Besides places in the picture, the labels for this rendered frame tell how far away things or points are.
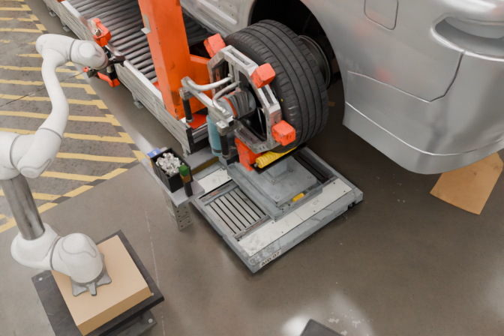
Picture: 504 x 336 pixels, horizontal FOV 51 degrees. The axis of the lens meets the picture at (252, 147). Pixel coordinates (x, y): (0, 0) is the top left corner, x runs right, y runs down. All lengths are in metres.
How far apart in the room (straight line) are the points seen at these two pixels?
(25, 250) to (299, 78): 1.44
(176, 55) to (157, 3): 0.33
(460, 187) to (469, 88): 1.46
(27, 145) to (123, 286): 0.87
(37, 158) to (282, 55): 1.15
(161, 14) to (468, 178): 2.10
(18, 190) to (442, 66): 1.71
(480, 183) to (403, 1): 1.75
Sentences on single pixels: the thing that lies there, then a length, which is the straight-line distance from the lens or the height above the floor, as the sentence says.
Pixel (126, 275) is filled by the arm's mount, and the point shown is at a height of 0.39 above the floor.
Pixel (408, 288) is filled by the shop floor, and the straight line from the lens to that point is 2.99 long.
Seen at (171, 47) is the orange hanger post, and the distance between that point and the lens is 2.86.
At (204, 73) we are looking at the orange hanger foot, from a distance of 3.09.
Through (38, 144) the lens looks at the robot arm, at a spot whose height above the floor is 1.23.
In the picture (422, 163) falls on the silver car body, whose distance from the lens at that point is 2.41.
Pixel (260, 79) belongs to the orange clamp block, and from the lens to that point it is 2.34.
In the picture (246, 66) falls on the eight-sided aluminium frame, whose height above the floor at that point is 1.12.
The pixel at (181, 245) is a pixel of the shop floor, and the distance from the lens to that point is 3.17.
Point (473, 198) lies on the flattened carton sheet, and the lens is 3.45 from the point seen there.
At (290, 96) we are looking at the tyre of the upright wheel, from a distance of 2.42.
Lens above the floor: 2.52
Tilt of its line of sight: 44 degrees down
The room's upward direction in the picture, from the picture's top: 6 degrees counter-clockwise
